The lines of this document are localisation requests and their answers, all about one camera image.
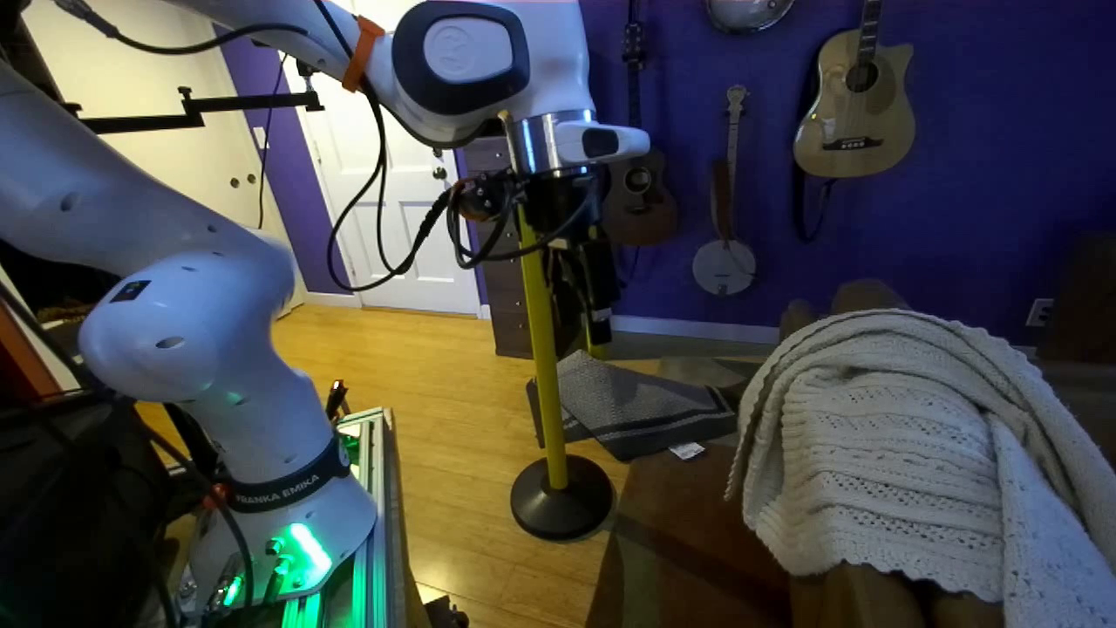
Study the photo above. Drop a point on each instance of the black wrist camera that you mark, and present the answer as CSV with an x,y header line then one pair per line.
x,y
482,198

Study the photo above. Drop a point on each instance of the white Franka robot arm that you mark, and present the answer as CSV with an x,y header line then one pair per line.
x,y
197,315

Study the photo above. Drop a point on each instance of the small white card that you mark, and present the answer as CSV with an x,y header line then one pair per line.
x,y
688,451

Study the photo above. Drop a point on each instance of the white panel door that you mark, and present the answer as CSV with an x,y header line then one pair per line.
x,y
395,174

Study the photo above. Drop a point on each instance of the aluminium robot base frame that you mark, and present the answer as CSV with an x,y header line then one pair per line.
x,y
375,509

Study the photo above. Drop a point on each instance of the white knitted blanket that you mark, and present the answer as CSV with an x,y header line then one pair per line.
x,y
882,466

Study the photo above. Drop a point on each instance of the dark wooden cabinet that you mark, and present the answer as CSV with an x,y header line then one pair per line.
x,y
508,300

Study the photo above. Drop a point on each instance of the gray floor mat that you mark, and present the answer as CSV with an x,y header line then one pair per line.
x,y
638,407

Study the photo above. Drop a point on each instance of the yellow stanchion post black base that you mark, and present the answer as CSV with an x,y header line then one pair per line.
x,y
555,429

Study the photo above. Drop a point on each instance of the black fabric bag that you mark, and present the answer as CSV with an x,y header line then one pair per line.
x,y
72,509

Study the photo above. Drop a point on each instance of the light wood acoustic guitar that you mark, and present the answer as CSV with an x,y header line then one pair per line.
x,y
856,110

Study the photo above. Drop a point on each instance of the brown sofa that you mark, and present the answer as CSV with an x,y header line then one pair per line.
x,y
685,545

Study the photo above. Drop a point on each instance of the black metal shelf bracket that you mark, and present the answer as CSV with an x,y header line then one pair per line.
x,y
197,110

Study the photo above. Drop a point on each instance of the round silver wall ornament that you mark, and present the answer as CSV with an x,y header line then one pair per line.
x,y
749,10

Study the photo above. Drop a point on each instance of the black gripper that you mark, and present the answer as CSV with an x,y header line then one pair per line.
x,y
578,272

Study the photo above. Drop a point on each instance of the dark wood guitar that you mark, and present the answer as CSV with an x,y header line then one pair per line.
x,y
647,202

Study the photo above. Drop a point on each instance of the white wall outlet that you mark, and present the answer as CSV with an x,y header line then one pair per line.
x,y
1041,310

